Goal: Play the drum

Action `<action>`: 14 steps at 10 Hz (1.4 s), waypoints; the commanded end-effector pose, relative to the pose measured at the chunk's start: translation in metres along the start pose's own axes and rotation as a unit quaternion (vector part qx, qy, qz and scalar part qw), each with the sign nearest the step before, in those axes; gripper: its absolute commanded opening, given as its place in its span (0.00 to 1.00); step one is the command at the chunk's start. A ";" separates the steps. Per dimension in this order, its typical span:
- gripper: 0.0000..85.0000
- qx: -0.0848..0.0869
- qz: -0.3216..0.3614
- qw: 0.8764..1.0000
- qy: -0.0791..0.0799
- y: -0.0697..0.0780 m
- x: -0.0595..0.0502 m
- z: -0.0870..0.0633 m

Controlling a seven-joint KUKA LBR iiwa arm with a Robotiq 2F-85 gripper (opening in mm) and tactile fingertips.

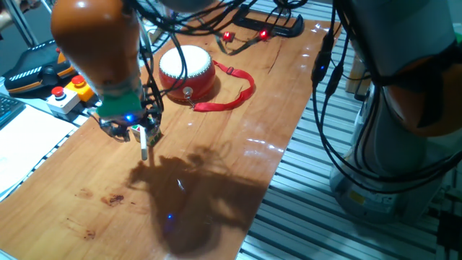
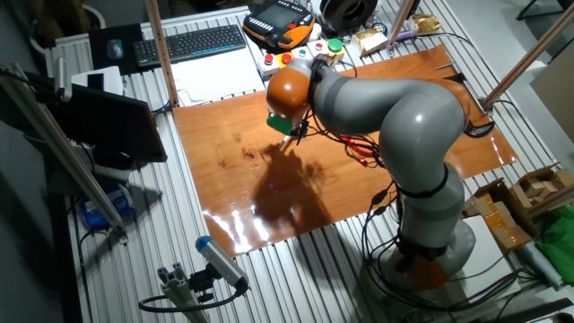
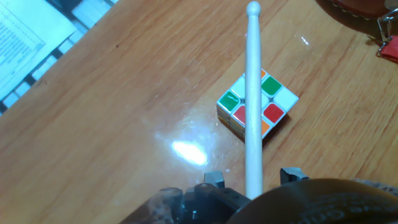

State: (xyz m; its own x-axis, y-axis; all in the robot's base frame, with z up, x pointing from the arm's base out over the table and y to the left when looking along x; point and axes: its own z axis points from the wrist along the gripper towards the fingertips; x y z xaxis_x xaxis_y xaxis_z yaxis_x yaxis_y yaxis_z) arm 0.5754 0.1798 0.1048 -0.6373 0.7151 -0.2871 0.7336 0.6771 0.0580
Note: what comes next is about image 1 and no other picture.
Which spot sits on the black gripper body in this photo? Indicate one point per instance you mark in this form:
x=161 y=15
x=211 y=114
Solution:
x=130 y=122

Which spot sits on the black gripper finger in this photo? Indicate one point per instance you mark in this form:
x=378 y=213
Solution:
x=153 y=126
x=125 y=135

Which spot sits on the pale wooden drumstick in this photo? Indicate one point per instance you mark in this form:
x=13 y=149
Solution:
x=144 y=151

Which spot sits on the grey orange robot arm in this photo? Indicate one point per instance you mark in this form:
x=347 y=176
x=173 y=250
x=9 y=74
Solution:
x=97 y=43

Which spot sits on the red drum white head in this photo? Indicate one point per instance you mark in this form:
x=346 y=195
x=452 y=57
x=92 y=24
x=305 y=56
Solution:
x=187 y=61

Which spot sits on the small white puzzle cube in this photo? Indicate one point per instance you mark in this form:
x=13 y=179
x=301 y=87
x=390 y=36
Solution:
x=155 y=140

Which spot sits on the yellow box red button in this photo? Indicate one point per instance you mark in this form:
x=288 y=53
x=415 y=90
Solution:
x=82 y=90

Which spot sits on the white box red button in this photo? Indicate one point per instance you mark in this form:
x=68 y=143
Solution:
x=63 y=101

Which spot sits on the white paper sheets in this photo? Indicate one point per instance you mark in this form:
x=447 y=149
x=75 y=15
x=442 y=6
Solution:
x=29 y=144

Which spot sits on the glossy wood grain mat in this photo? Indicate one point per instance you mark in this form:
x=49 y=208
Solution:
x=72 y=224

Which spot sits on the black orange teach pendant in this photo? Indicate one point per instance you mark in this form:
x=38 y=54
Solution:
x=32 y=72

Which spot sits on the black computer keyboard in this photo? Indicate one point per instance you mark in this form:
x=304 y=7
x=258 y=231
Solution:
x=9 y=108

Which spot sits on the grey metal bar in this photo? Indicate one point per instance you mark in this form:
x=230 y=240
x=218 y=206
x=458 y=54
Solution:
x=21 y=23

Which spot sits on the black clamp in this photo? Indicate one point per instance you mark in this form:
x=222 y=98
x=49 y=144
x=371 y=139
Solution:
x=288 y=30

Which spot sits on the green wrist mount plate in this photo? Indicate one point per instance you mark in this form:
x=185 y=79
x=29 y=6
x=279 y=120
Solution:
x=119 y=104

